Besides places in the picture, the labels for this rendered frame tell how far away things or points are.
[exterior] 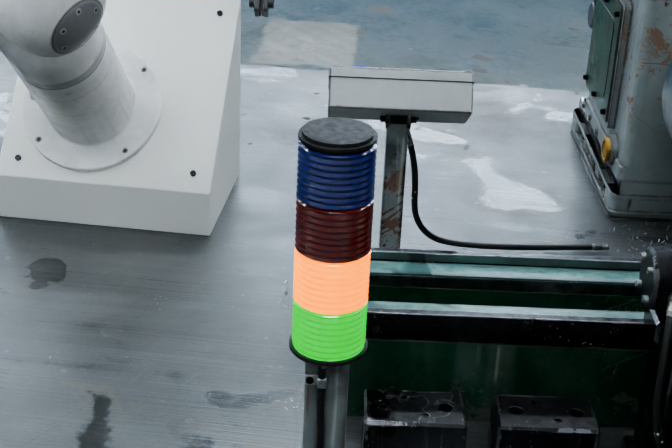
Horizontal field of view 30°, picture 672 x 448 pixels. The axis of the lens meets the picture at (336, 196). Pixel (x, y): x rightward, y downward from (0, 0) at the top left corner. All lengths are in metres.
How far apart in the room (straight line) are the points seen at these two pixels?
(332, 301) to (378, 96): 0.54
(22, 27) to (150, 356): 0.39
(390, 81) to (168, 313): 0.38
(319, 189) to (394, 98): 0.56
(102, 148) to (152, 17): 0.21
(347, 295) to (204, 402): 0.42
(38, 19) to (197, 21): 0.47
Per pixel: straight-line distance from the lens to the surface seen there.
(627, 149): 1.78
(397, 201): 1.55
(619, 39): 1.81
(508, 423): 1.25
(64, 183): 1.72
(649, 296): 1.20
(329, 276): 0.96
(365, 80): 1.48
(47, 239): 1.70
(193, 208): 1.68
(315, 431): 1.06
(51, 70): 1.52
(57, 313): 1.53
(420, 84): 1.48
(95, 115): 1.64
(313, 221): 0.94
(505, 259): 1.41
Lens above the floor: 1.57
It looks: 25 degrees down
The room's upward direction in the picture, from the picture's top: 3 degrees clockwise
